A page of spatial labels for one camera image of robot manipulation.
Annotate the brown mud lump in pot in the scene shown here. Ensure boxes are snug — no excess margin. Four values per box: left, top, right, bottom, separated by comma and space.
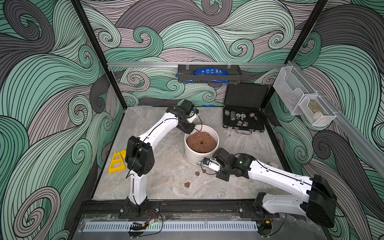
187, 132, 218, 154

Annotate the black corner frame post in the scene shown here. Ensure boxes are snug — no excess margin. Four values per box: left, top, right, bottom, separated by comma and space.
71, 0, 128, 110
261, 0, 328, 112

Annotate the small electronics board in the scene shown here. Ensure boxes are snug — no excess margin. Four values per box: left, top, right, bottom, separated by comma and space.
257, 220, 273, 238
128, 220, 155, 238

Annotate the white slotted cable duct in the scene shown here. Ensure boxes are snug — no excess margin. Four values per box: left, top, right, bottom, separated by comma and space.
83, 221, 258, 233

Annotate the clear plastic wall bin small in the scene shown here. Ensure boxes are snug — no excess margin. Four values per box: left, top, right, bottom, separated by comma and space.
299, 94, 337, 127

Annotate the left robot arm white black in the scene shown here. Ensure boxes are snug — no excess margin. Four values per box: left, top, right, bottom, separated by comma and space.
125, 100, 200, 216

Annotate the black corner frame post left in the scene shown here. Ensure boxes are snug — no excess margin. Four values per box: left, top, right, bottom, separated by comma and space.
71, 0, 128, 110

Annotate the small electronics board right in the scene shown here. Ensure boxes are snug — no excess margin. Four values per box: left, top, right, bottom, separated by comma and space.
257, 220, 273, 238

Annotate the aluminium rail back wall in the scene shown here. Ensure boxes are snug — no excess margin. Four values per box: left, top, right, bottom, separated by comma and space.
107, 61, 286, 69

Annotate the clear plastic wall bin large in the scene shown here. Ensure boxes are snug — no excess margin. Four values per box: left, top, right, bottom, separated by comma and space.
273, 66, 310, 116

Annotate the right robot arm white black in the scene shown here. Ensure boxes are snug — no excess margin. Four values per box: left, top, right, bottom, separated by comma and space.
201, 148, 337, 228

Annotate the small electronics board left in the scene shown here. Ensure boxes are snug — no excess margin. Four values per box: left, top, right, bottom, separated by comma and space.
128, 220, 155, 238

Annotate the white ceramic pot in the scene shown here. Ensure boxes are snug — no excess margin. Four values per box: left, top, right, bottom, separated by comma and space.
184, 125, 220, 167

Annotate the open black tool case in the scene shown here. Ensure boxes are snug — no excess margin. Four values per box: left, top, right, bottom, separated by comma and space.
222, 82, 269, 135

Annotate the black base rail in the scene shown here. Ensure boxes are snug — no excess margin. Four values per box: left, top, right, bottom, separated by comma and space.
78, 199, 280, 222

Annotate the aluminium rail wall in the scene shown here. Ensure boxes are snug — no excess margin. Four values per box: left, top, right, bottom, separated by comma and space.
286, 61, 384, 176
107, 61, 286, 69

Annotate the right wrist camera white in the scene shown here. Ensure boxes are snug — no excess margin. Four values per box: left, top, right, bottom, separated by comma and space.
201, 158, 221, 173

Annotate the blue item in tray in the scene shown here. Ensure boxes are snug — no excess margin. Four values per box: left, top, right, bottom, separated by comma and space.
193, 68, 228, 76

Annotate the black wall tray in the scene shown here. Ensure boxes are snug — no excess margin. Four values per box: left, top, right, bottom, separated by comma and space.
176, 64, 243, 84

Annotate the yellow plastic triangle frame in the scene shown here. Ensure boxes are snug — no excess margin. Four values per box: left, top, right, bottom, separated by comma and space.
108, 150, 126, 174

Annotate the aluminium rail right wall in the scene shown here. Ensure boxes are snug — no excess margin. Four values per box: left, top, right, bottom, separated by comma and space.
286, 61, 384, 176

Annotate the black corner frame post right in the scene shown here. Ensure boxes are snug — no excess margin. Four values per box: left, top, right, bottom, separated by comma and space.
261, 0, 328, 112

